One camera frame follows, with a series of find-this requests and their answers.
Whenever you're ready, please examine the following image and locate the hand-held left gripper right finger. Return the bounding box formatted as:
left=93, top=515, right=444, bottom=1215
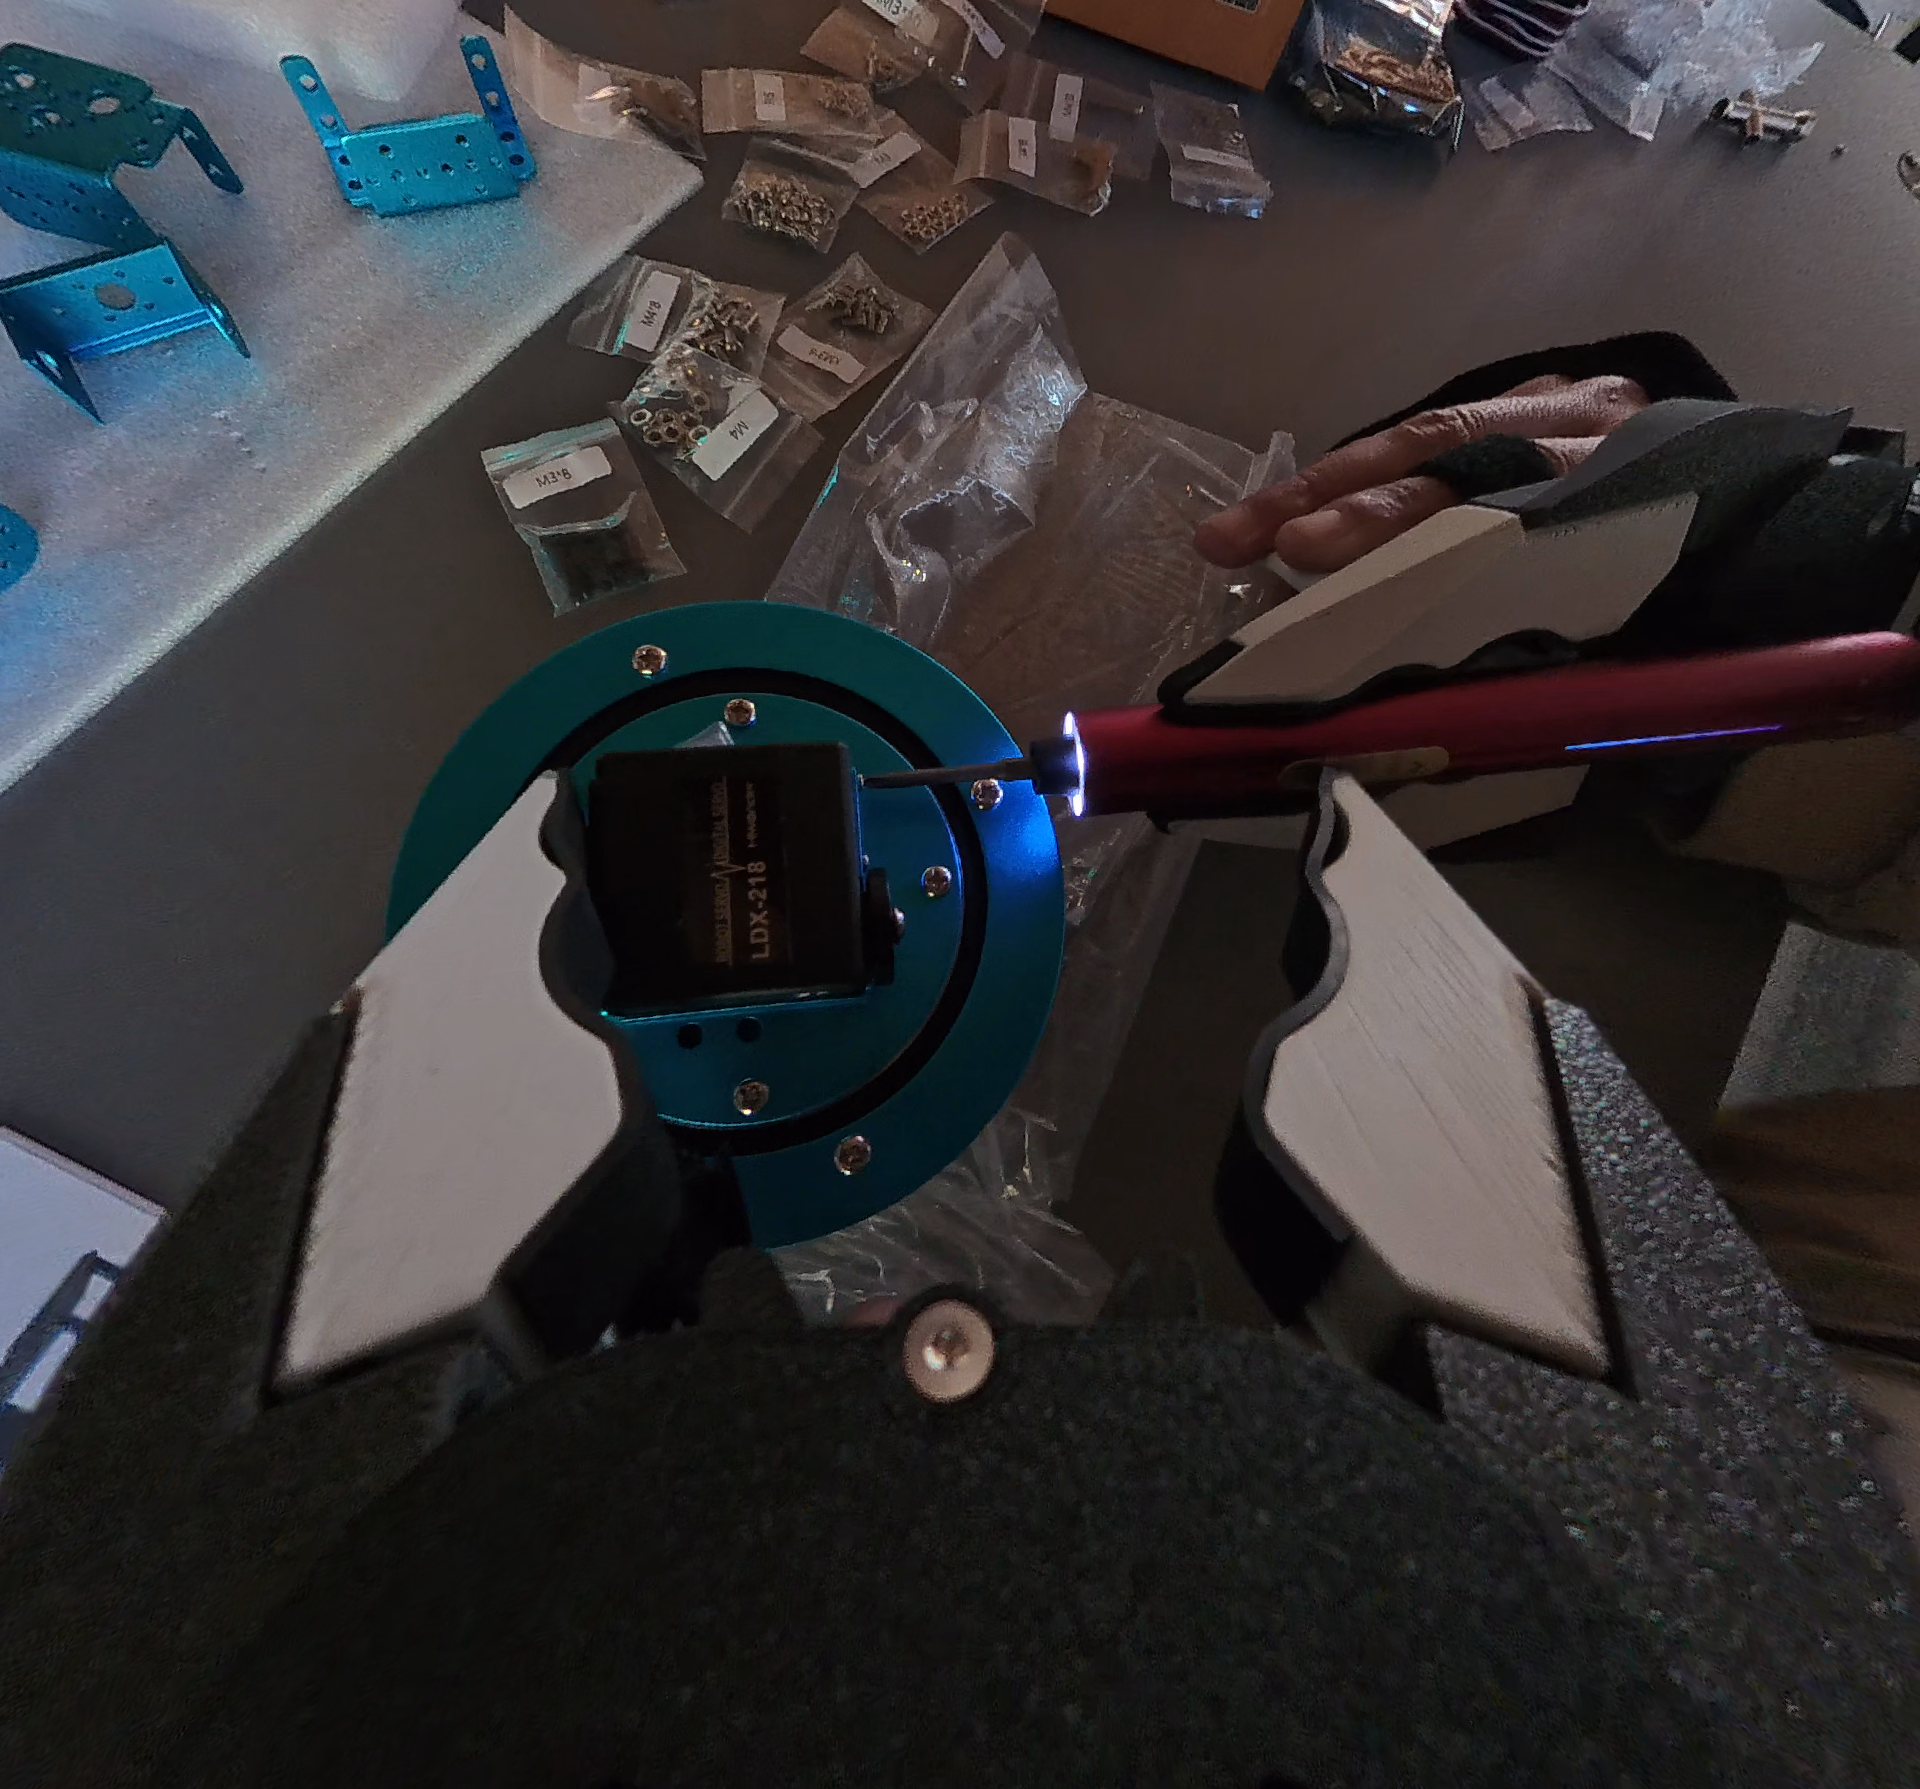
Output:
left=1218, top=773, right=1632, bottom=1386

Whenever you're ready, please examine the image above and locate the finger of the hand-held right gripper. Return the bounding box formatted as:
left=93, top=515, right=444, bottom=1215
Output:
left=1155, top=492, right=1701, bottom=715
left=1282, top=761, right=1587, bottom=863

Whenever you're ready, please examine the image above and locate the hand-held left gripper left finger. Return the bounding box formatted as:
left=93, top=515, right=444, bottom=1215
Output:
left=268, top=773, right=685, bottom=1392

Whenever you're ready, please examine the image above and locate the red electric screwdriver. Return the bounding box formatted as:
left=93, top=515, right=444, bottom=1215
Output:
left=868, top=629, right=1920, bottom=819

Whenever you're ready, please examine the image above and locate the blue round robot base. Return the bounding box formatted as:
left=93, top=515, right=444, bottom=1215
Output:
left=386, top=599, right=1068, bottom=1251

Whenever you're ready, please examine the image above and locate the black servo motor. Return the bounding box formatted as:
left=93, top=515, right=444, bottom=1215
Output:
left=581, top=742, right=902, bottom=1023

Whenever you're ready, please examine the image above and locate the person's right hand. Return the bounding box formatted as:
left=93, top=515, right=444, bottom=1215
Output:
left=1198, top=372, right=1655, bottom=586

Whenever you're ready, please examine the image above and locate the large clear plastic bag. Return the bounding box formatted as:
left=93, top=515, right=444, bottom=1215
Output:
left=762, top=232, right=1305, bottom=1316

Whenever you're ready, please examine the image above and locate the person's beige clothing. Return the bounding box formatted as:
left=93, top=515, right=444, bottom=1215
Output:
left=1710, top=920, right=1920, bottom=1356

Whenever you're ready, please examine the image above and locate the printed instruction sheet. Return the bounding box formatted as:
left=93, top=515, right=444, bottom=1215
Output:
left=0, top=1125, right=166, bottom=1464

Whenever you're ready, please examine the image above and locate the crumpled clear plastic bag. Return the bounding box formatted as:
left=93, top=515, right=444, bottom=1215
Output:
left=1476, top=0, right=1832, bottom=150

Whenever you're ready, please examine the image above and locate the bag of brass parts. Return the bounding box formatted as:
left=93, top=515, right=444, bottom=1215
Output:
left=1287, top=0, right=1465, bottom=150

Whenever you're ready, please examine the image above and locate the white foam sheet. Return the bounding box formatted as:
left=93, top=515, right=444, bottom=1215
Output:
left=0, top=0, right=707, bottom=788

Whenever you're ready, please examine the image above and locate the group of blue metal brackets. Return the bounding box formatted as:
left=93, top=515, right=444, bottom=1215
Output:
left=0, top=31, right=538, bottom=594

